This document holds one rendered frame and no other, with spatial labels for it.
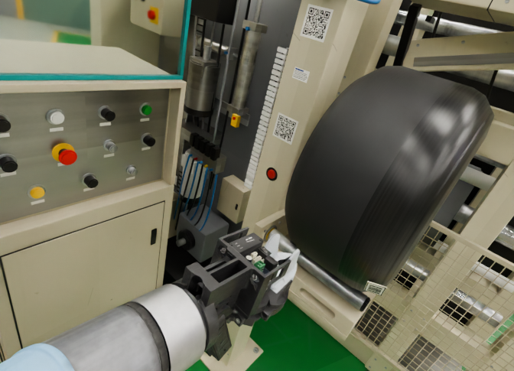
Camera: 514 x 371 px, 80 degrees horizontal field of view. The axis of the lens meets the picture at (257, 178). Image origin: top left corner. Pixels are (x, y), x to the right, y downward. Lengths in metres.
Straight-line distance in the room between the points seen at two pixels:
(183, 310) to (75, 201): 0.79
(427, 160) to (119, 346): 0.55
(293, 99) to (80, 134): 0.58
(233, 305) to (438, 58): 1.00
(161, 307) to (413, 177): 0.49
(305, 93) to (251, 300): 0.65
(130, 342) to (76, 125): 0.72
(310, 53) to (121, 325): 0.77
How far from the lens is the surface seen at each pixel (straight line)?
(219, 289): 0.30
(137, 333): 0.27
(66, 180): 0.99
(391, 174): 0.63
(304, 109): 0.89
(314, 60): 0.87
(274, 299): 0.40
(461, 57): 1.16
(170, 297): 0.30
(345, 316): 0.93
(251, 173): 1.07
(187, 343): 0.29
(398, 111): 0.68
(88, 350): 0.26
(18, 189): 0.96
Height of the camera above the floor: 1.51
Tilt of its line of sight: 29 degrees down
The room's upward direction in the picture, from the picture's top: 15 degrees clockwise
